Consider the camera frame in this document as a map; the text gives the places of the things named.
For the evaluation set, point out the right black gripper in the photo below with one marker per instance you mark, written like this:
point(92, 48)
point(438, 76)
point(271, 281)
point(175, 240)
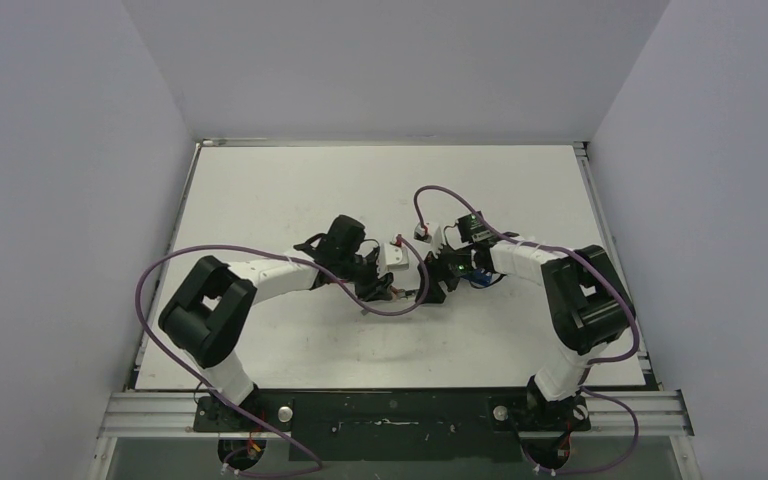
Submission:
point(438, 271)

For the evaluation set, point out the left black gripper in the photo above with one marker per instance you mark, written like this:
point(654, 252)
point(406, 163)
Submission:
point(377, 287)

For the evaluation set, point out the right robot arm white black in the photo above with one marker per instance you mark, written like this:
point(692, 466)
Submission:
point(587, 305)

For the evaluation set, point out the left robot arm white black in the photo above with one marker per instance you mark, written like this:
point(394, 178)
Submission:
point(207, 313)

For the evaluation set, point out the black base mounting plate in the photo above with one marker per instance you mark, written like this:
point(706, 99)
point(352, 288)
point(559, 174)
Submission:
point(423, 425)

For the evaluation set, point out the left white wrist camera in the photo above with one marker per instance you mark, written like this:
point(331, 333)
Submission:
point(392, 258)

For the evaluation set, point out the aluminium frame rail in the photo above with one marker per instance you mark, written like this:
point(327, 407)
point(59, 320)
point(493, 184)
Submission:
point(172, 415)

